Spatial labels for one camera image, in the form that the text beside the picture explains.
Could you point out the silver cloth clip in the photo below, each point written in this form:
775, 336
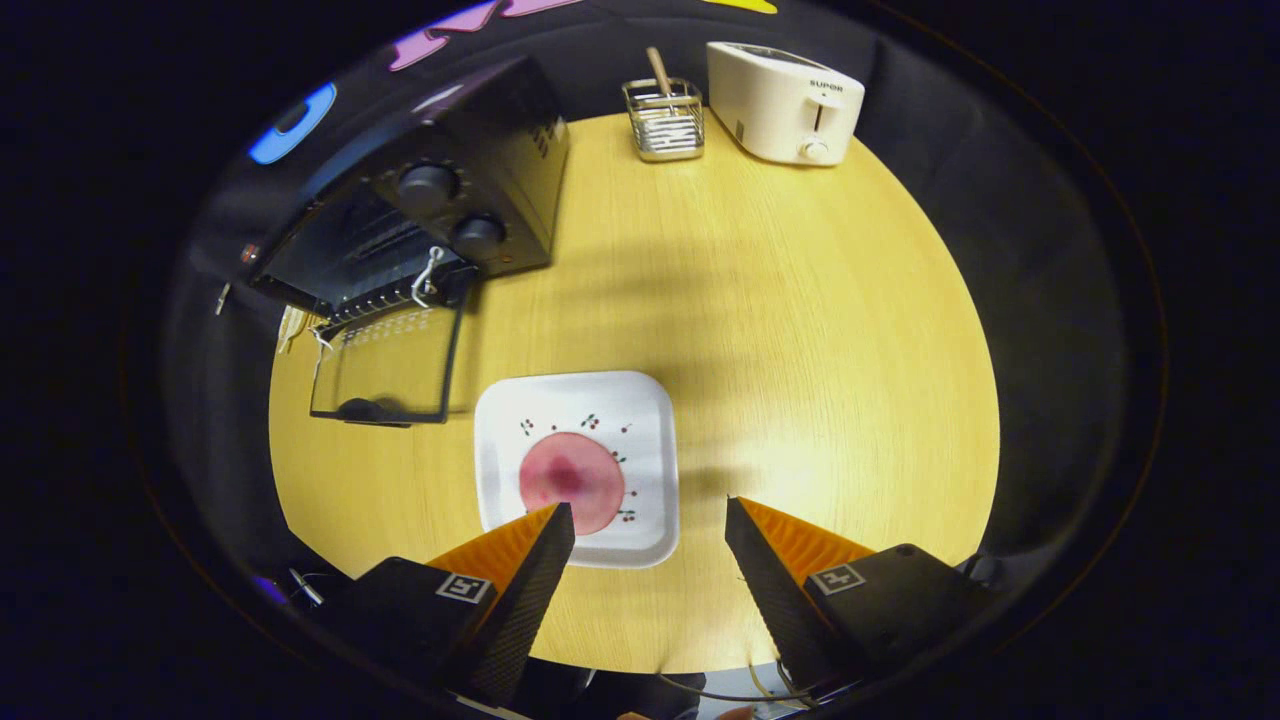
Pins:
222, 297

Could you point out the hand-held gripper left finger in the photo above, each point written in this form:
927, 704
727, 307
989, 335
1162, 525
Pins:
525, 600

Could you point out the red cloth clip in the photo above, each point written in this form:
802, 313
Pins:
250, 252

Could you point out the black toaster oven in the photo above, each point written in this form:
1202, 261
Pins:
500, 150

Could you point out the wooden stick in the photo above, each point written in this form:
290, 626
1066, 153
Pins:
659, 68

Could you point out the white square plate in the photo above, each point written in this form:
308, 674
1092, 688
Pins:
600, 400

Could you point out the white bread toaster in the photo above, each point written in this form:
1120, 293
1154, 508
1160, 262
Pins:
780, 100

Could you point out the pink round meat slice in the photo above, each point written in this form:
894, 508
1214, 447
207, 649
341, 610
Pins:
575, 480

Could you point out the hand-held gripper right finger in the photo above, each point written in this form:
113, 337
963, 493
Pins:
780, 600

